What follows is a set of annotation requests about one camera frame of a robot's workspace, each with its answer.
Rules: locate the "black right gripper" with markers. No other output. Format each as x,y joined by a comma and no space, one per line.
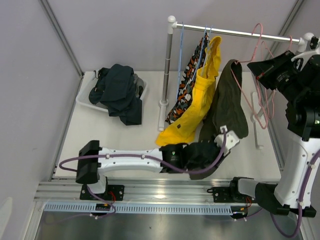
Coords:
271,67

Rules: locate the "pink wire hanger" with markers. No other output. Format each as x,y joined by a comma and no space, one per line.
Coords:
265,114
270,99

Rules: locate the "olive green shorts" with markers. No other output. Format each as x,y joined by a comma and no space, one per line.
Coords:
225,110

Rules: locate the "yellow shorts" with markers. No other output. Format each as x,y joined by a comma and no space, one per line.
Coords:
202,93

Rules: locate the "dark navy shorts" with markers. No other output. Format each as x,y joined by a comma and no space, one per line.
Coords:
115,89

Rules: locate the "grey shorts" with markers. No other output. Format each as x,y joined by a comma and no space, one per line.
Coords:
139,85

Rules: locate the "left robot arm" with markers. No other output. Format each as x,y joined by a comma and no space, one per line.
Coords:
95,160

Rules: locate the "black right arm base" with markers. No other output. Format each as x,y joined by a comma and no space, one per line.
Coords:
223,194

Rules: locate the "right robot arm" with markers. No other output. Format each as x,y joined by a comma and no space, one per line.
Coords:
297,78

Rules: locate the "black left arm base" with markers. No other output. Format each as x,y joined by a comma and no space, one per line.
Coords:
112,193

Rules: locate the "camouflage patterned shorts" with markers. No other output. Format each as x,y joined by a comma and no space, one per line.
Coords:
188,81

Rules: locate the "white steel clothes rack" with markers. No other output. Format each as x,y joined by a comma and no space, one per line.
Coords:
166,137

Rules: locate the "white perforated plastic basket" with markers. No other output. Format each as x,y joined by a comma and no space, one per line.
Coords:
82,97

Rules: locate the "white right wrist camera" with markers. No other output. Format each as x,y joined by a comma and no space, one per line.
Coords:
308,46

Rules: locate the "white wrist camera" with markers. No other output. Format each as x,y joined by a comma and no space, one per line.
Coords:
308,46
227,140

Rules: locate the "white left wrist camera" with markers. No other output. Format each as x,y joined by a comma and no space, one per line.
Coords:
227,140

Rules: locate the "white slotted cable duct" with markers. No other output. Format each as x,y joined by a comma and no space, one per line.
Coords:
139,208

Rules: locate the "aluminium mounting rail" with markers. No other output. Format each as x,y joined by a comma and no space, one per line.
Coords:
149,191

